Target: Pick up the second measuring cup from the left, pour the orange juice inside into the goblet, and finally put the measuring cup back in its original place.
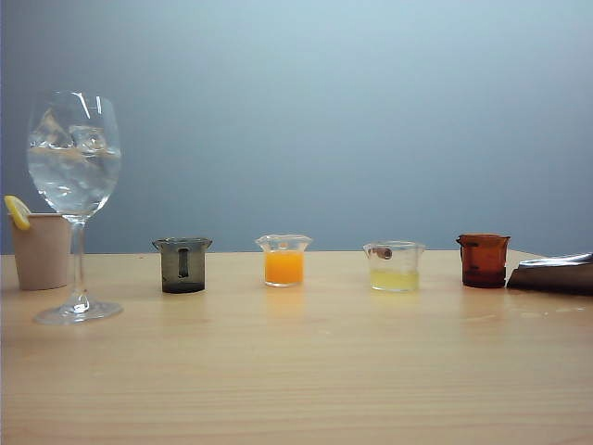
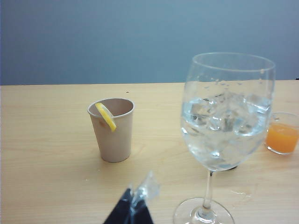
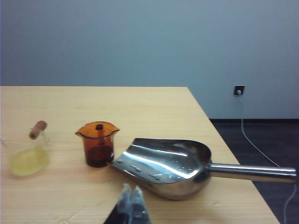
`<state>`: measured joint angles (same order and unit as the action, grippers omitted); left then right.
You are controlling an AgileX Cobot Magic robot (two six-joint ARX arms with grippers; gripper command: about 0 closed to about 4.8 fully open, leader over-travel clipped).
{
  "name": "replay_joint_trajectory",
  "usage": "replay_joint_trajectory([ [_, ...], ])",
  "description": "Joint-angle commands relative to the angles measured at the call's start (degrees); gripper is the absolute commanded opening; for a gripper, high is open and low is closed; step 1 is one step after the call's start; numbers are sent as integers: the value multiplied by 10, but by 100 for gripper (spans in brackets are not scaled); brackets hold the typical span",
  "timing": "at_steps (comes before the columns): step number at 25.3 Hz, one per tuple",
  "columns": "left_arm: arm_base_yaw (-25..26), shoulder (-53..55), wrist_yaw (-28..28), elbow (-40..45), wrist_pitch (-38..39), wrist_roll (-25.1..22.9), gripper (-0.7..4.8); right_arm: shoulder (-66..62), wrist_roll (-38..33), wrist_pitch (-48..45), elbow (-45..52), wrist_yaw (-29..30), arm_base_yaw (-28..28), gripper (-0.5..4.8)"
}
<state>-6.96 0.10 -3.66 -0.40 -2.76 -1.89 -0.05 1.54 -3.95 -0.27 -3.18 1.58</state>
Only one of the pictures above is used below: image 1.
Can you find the clear cup with yellow liquid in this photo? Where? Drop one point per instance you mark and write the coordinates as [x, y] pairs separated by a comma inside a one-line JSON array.
[[394, 280]]

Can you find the beige paper cup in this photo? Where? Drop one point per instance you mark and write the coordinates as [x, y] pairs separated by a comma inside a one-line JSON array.
[[39, 255]]

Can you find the clear flared measuring cup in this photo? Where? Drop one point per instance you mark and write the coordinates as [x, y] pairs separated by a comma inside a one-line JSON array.
[[283, 269]]

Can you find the clear stemmed wine glass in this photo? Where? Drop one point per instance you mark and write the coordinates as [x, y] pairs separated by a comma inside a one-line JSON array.
[[74, 167]]

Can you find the grey smoked measuring cup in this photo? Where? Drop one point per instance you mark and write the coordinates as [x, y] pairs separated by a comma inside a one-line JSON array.
[[194, 269]]

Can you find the silver metal object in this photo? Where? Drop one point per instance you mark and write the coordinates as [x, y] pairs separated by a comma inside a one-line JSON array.
[[551, 275]]

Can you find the amber brown measuring cup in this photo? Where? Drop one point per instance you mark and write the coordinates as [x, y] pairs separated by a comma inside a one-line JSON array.
[[484, 264]]

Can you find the yellow lemon slice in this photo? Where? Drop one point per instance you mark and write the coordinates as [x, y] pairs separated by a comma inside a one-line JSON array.
[[18, 214]]

